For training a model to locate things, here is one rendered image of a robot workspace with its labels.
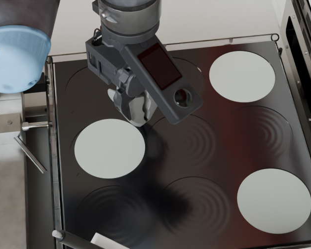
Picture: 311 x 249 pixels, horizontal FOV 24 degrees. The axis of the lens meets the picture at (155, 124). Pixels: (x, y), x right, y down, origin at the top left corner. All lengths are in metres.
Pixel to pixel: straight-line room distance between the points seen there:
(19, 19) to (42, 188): 0.43
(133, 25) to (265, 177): 0.30
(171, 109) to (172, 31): 0.41
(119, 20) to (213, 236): 0.31
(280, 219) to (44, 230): 0.33
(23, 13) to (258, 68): 0.50
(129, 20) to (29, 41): 0.17
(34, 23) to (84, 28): 0.56
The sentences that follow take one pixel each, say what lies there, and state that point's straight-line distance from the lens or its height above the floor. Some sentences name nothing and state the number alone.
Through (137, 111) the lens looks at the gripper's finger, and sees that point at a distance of 0.98.
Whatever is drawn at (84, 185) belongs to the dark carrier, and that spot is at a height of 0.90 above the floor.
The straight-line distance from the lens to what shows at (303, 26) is 1.12.
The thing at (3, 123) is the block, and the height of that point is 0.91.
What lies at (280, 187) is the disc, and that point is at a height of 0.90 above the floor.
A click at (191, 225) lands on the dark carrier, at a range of 0.95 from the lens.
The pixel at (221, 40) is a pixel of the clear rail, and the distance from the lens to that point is 1.14.
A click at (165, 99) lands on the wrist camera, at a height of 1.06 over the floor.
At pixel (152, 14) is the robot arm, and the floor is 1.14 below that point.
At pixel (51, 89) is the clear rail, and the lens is 1.08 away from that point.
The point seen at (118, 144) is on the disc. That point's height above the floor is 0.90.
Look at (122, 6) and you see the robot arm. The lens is 0.81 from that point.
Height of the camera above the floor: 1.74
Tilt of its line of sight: 55 degrees down
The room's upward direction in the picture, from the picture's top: straight up
